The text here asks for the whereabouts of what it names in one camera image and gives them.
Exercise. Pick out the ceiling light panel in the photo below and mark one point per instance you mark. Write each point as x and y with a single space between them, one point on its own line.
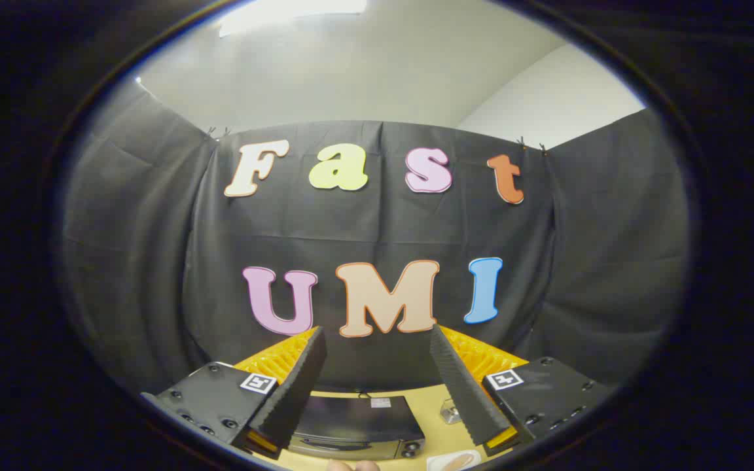
292 13

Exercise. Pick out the black toaster oven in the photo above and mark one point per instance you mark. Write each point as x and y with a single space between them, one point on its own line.
357 422

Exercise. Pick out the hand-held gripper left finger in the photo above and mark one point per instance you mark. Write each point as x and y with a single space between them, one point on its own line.
298 383

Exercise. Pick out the round breaded patty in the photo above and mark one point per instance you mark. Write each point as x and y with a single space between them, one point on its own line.
459 462

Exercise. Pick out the white square plate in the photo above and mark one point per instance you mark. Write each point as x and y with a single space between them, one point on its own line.
439 462

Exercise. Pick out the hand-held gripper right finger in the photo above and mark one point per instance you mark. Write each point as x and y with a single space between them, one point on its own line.
459 379

